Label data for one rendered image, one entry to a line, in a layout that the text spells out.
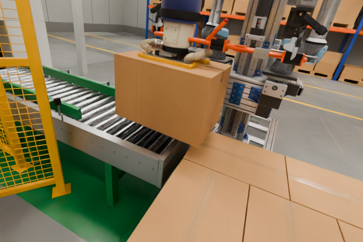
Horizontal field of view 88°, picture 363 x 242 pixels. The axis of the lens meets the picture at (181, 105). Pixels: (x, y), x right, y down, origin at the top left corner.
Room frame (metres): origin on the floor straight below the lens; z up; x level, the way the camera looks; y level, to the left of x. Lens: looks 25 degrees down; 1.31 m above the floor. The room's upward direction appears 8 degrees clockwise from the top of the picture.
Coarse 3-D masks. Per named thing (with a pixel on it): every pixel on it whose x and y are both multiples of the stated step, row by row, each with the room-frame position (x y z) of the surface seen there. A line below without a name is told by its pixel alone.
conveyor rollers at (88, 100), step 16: (16, 80) 1.71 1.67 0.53; (48, 80) 1.83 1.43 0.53; (64, 96) 1.52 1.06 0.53; (80, 96) 1.58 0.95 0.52; (96, 96) 1.57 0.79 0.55; (96, 112) 1.30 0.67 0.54; (112, 112) 1.35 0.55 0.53; (96, 128) 1.08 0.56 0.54; (112, 128) 1.11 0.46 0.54; (128, 128) 1.13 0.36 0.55; (144, 128) 1.16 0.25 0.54; (144, 144) 0.99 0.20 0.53; (160, 144) 1.01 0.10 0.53
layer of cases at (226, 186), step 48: (240, 144) 1.12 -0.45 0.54; (192, 192) 0.66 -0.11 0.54; (240, 192) 0.70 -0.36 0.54; (288, 192) 0.74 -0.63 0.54; (336, 192) 0.79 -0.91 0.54; (144, 240) 0.42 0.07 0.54; (192, 240) 0.44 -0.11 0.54; (240, 240) 0.46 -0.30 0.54; (288, 240) 0.49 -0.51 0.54; (336, 240) 0.52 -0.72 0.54
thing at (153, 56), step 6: (138, 54) 1.08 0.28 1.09; (144, 54) 1.08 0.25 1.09; (150, 54) 1.08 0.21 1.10; (156, 54) 1.08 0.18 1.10; (156, 60) 1.03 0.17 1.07; (162, 60) 1.02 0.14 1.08; (168, 60) 1.00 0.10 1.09; (174, 60) 1.00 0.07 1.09; (180, 60) 1.01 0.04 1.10; (180, 66) 0.97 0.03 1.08; (186, 66) 0.96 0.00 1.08; (192, 66) 0.96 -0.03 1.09
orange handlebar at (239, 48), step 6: (162, 36) 1.16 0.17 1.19; (198, 42) 1.06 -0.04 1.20; (204, 42) 1.05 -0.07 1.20; (228, 48) 1.00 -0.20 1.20; (234, 48) 0.98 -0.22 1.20; (240, 48) 0.97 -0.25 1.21; (246, 48) 0.96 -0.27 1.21; (252, 48) 0.99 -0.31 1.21; (270, 54) 0.91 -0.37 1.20; (276, 54) 0.90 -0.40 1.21; (282, 54) 0.90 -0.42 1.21; (306, 60) 0.86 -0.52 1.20
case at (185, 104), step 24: (120, 72) 1.07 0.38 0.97; (144, 72) 1.00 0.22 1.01; (168, 72) 0.94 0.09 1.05; (192, 72) 0.89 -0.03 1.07; (216, 72) 0.96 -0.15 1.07; (120, 96) 1.07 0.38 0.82; (144, 96) 0.99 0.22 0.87; (168, 96) 0.93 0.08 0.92; (192, 96) 0.87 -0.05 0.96; (216, 96) 0.99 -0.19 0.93; (144, 120) 0.99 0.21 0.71; (168, 120) 0.92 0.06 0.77; (192, 120) 0.86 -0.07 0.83; (216, 120) 1.12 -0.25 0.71; (192, 144) 0.85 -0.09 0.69
